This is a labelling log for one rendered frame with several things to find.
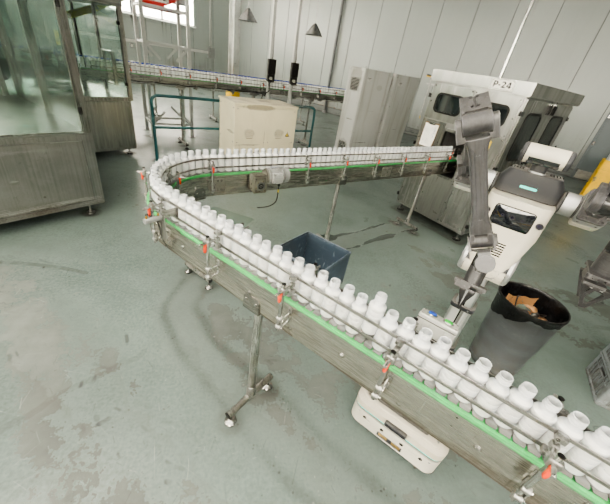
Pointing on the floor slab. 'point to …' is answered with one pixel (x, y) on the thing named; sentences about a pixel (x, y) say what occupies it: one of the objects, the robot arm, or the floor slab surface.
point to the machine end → (500, 152)
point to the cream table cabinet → (256, 124)
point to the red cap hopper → (160, 57)
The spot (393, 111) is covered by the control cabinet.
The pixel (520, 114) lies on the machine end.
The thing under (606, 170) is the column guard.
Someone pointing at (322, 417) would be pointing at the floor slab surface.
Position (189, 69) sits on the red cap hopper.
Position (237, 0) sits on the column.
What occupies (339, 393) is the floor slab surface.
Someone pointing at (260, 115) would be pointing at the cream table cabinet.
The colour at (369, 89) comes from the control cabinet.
